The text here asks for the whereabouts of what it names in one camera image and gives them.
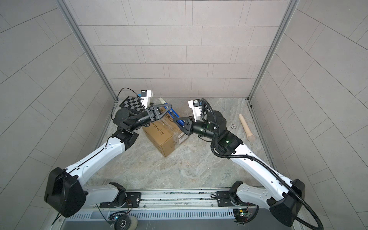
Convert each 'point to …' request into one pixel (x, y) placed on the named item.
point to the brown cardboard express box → (166, 134)
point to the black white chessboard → (132, 103)
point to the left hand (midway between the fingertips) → (173, 110)
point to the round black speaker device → (125, 222)
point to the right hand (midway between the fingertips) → (174, 123)
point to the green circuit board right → (242, 215)
